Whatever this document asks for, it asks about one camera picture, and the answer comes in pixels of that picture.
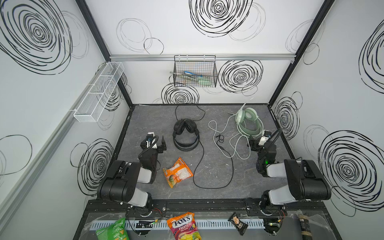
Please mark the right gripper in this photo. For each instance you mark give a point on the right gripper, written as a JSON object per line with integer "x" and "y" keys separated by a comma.
{"x": 267, "y": 146}

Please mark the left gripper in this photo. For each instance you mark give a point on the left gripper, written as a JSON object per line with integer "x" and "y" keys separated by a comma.
{"x": 154, "y": 148}

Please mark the black gaming headphones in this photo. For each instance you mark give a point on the black gaming headphones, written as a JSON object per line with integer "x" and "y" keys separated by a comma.
{"x": 186, "y": 135}

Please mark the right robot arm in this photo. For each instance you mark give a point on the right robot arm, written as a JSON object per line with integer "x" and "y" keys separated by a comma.
{"x": 305, "y": 182}

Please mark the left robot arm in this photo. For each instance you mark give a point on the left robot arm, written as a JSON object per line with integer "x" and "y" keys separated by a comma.
{"x": 120, "y": 182}

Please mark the mint green headphones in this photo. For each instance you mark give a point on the mint green headphones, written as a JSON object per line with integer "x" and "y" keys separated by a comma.
{"x": 248, "y": 122}

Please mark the orange snack bag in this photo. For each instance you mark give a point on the orange snack bag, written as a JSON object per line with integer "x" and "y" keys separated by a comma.
{"x": 178, "y": 172}

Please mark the small dark snack packet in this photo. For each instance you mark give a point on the small dark snack packet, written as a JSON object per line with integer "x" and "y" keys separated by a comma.
{"x": 238, "y": 224}

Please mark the blue tool in basket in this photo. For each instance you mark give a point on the blue tool in basket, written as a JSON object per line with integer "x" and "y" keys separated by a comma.
{"x": 192, "y": 75}

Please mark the Fox's fruits candy bag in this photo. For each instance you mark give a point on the Fox's fruits candy bag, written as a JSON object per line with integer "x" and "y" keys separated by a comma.
{"x": 184, "y": 227}

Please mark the green brush in basket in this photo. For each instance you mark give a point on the green brush in basket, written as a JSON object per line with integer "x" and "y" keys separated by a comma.
{"x": 181, "y": 78}

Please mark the green snack bag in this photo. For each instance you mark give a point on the green snack bag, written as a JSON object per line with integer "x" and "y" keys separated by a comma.
{"x": 115, "y": 231}

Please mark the dark cylindrical roll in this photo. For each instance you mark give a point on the dark cylindrical roll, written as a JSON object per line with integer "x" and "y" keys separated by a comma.
{"x": 305, "y": 227}

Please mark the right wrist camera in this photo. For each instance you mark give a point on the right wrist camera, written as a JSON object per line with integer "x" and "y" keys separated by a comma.
{"x": 263, "y": 140}

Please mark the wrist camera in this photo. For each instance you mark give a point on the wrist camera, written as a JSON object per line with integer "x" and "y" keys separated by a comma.
{"x": 150, "y": 136}
{"x": 263, "y": 140}

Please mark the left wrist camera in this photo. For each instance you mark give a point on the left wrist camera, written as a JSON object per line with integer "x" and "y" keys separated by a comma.
{"x": 150, "y": 136}

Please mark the white mesh wall shelf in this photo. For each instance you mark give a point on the white mesh wall shelf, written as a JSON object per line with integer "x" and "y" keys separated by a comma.
{"x": 97, "y": 97}

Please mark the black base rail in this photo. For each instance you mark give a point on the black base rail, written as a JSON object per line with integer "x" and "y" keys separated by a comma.
{"x": 165, "y": 208}

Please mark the black wire wall basket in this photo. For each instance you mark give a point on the black wire wall basket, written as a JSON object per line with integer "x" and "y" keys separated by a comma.
{"x": 198, "y": 64}

